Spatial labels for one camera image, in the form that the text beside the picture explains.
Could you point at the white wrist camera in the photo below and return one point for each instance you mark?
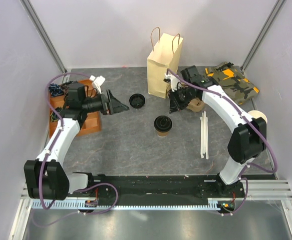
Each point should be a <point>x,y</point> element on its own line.
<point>172,80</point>
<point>97,82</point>

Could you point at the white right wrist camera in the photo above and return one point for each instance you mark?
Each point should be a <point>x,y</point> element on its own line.
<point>172,80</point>

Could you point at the slotted cable duct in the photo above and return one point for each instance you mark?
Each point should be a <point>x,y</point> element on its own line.
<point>76,204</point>

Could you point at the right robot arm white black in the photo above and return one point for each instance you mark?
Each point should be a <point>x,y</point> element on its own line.
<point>248,133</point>

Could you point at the stack of paper cups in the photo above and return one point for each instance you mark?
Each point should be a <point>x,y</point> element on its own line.
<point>258,114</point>

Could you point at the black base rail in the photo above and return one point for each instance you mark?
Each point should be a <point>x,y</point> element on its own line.
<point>160,189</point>

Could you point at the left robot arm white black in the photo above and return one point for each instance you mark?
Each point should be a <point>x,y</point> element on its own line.
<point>45,176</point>

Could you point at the black cup lid on table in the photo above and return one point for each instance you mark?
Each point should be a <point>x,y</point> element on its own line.
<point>137,100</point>

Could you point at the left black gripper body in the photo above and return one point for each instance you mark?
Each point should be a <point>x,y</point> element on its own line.
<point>104,110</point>

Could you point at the beige paper bag with handles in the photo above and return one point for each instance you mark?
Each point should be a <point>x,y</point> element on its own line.
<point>165,55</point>

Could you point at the camouflage folded cloth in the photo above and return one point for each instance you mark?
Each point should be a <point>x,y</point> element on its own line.
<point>233,82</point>

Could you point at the white wrapped straw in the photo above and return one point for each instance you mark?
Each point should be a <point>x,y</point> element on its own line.
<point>206,136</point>
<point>203,135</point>

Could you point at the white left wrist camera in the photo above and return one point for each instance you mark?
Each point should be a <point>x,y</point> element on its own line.
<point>97,82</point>

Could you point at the single brown paper cup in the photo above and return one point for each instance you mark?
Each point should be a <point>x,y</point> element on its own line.
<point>162,133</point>

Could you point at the brown cardboard cup carrier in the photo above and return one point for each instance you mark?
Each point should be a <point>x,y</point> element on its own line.
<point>195,105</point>

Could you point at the black plastic cup lid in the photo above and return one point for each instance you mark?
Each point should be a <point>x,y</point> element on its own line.
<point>163,124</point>

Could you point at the blue patterned rolled cloth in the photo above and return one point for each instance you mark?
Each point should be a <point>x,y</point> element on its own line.
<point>56,90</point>

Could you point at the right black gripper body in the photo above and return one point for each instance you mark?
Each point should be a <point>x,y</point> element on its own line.
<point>184,96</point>

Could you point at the orange compartment tray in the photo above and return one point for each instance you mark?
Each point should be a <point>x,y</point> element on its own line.
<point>92,123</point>

